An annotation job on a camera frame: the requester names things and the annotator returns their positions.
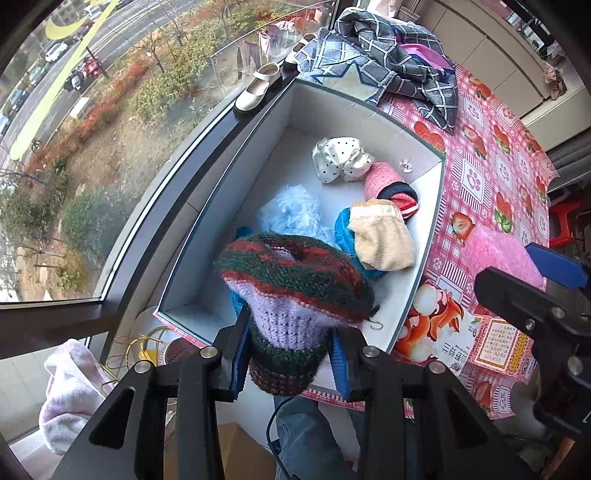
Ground beige fleece cloth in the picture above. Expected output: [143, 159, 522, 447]
[347, 199, 416, 272]

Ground printed snack packet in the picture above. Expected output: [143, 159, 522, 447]
[393, 279, 481, 374]

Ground white cabinet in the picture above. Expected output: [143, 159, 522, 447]
[416, 0, 583, 134]

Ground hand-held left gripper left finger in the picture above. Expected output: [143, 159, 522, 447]
[53, 309, 252, 480]

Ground white polka dot scarf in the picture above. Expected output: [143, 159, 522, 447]
[311, 136, 376, 184]

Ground cardboard box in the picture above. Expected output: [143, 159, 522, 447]
[217, 422, 278, 480]

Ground cream strap shoe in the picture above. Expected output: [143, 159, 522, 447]
[233, 62, 283, 116]
[283, 33, 319, 70]

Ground pink knitted sock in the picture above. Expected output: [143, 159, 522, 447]
[364, 161, 420, 217]

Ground red plastic stool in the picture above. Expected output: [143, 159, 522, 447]
[547, 198, 587, 247]

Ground pink white fluffy towel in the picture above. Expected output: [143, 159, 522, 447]
[39, 338, 116, 455]

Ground grey storage box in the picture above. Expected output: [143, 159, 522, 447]
[153, 78, 448, 356]

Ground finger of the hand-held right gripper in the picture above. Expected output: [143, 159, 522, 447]
[475, 267, 591, 352]
[525, 242, 591, 292]

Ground pink foam block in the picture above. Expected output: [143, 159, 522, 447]
[463, 225, 544, 291]

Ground person's blue jeans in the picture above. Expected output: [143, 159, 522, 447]
[272, 394, 365, 480]

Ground red plastic basket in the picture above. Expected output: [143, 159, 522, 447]
[164, 337, 204, 365]

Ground yellow wire frame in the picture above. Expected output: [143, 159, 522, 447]
[104, 325, 178, 407]

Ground grey checked cloth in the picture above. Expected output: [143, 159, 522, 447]
[295, 7, 459, 134]

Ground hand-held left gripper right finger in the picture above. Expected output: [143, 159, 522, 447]
[330, 328, 539, 480]

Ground grey curtain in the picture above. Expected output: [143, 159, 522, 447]
[547, 134, 591, 195]

